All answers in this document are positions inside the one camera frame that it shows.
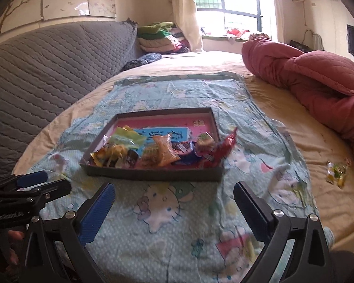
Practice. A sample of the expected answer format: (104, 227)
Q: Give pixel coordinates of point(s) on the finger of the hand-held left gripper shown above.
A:
(32, 178)
(51, 188)

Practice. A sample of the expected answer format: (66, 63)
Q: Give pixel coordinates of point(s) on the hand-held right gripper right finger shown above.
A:
(253, 212)

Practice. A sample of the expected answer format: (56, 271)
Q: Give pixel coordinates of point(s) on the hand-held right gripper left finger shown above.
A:
(95, 215)

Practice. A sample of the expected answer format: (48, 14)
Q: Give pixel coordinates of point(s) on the clear bag of candies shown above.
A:
(112, 156)

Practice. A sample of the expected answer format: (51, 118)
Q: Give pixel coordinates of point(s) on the red sausage packet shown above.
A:
(224, 147)

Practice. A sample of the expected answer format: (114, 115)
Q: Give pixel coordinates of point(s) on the light green snack packet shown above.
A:
(126, 138)

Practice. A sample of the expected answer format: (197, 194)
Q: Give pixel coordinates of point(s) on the clear round pastry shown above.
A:
(206, 141)

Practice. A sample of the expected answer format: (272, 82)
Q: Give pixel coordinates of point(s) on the orange noodle snack packet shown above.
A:
(159, 153)

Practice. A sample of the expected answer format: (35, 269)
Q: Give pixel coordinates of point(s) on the blue cookie packet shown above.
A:
(185, 151)

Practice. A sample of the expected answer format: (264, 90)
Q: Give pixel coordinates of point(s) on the shallow pink-lined cardboard box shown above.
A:
(177, 121)

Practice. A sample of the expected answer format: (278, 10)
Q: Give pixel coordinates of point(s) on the person's left hand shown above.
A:
(16, 235)

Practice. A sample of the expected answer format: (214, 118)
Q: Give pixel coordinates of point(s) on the cartoon cat printed blanket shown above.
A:
(165, 206)

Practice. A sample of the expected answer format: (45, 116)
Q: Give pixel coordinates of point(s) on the bed with beige sheet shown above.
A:
(327, 206)

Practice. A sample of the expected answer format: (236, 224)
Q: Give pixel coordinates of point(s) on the yellow green candy wrappers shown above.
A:
(337, 172)

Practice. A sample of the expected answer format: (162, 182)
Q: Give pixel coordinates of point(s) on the grey quilted headboard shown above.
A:
(47, 70)

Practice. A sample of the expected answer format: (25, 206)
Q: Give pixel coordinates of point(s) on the red quilt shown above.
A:
(312, 76)

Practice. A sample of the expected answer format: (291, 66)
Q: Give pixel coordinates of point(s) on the dark blue patterned pillow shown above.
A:
(141, 60)

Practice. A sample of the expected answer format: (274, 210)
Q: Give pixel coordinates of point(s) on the red clothes on windowsill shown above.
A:
(237, 33)

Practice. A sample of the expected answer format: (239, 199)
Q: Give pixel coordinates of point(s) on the pile of folded clothes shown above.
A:
(159, 37)

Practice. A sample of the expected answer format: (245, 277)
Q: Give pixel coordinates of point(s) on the white sheer curtain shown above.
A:
(275, 6)

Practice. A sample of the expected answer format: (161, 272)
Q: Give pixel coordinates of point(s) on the cream curtain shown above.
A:
(185, 11)

